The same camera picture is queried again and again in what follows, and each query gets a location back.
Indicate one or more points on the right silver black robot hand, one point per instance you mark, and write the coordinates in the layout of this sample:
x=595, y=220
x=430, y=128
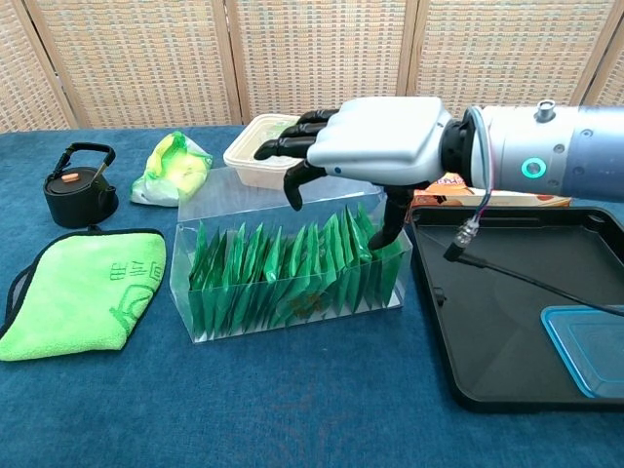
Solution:
x=380, y=136

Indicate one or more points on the clear box of green packets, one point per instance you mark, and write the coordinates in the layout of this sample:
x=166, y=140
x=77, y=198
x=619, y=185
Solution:
x=224, y=195

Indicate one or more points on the beige tray with green pack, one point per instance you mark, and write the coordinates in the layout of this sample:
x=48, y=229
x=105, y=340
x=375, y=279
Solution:
x=244, y=166

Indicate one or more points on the black plastic tray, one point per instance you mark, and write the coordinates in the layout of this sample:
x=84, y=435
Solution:
x=487, y=317

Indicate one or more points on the woven bamboo screen panel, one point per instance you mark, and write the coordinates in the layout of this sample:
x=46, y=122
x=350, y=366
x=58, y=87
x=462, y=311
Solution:
x=612, y=49
x=507, y=49
x=24, y=63
x=136, y=58
x=322, y=49

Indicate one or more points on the orange biscuit roll box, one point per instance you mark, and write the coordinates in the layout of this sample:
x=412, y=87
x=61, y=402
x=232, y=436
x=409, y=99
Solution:
x=512, y=200

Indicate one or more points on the green yellow plastic snack package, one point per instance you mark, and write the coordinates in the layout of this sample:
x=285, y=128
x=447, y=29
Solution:
x=170, y=170

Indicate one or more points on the blue transparent plastic lid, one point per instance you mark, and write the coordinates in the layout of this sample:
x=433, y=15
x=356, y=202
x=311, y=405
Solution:
x=590, y=351

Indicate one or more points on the blue felt table cover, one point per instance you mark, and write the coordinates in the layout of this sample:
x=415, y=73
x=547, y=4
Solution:
x=244, y=414

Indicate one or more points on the green microfiber cloth black trim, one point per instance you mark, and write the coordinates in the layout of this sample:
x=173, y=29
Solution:
x=73, y=292

